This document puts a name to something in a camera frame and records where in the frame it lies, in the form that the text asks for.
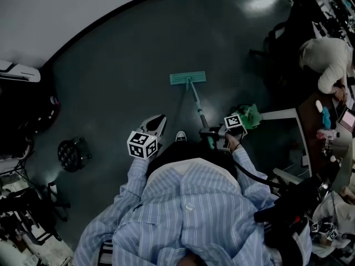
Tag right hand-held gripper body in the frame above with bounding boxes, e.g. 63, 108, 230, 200
212, 115, 247, 152

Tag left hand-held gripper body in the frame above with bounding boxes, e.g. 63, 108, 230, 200
126, 121, 162, 160

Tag teal mop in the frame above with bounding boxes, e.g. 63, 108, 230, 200
169, 71, 216, 151

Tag person's right forearm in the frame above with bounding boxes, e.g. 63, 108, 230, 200
231, 145, 267, 193

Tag person's left forearm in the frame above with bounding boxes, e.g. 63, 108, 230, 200
119, 157, 152, 202

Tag person's right hand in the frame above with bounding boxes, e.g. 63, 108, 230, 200
226, 133, 244, 150

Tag green cloth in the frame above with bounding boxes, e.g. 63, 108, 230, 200
231, 103, 263, 130

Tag person's black trousers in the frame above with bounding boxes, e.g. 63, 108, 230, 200
145, 141, 236, 177

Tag white edged desk panel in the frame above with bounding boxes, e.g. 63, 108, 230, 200
260, 108, 313, 177

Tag black round stool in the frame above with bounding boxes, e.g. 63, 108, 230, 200
57, 136, 93, 173

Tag brown wooden desk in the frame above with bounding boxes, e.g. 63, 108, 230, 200
298, 93, 355, 193

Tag person's striped blue shirt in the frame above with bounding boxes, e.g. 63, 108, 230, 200
72, 156, 313, 266

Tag black office chair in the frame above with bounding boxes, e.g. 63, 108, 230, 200
249, 22, 305, 77
0, 181, 70, 243

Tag teal cloth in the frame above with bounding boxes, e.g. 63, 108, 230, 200
321, 106, 333, 129

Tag pink packet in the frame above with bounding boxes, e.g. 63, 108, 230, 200
317, 129, 341, 141

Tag laptop with pink screen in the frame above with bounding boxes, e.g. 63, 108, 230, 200
337, 106, 355, 130

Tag black mobile base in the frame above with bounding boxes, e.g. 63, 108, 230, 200
0, 79, 60, 138

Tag grey gripper device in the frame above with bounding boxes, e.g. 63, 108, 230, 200
310, 217, 341, 242

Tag white and black appliance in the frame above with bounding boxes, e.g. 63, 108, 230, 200
0, 59, 42, 83

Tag white cluttered workbench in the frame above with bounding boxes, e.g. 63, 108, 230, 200
312, 0, 355, 41

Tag white equipment table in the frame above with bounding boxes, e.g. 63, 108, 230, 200
0, 209, 73, 266

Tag black cable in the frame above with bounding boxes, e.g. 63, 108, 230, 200
231, 156, 281, 188

